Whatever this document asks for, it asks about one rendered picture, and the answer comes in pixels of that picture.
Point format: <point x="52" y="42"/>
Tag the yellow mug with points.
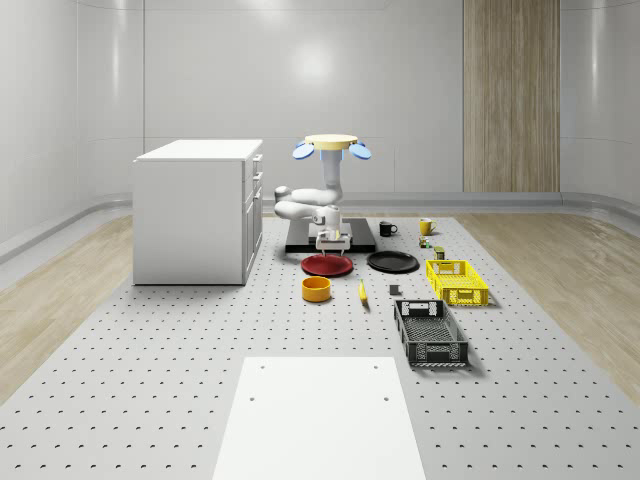
<point x="426" y="227"/>

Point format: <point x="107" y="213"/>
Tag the black plate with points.
<point x="393" y="262"/>

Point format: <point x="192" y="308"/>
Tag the grey cube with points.
<point x="395" y="290"/>

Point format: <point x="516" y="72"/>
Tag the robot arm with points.
<point x="330" y="185"/>

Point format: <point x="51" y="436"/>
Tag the yellow basket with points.
<point x="457" y="287"/>

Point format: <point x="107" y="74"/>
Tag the banana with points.
<point x="363" y="292"/>

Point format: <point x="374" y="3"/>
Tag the black mug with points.
<point x="386" y="229"/>

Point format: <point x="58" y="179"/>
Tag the flat-sided can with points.
<point x="439" y="253"/>

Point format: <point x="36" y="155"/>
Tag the black stove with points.
<point x="362" y="235"/>

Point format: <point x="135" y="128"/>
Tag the white cabinet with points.
<point x="190" y="220"/>

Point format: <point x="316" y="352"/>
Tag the red plate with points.
<point x="327" y="266"/>

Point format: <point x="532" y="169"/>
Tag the puzzle cube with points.
<point x="425" y="244"/>

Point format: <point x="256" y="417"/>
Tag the yellow bowl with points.
<point x="316" y="292"/>

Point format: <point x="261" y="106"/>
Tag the dark grey basket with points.
<point x="435" y="350"/>

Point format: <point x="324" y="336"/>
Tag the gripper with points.
<point x="332" y="241"/>

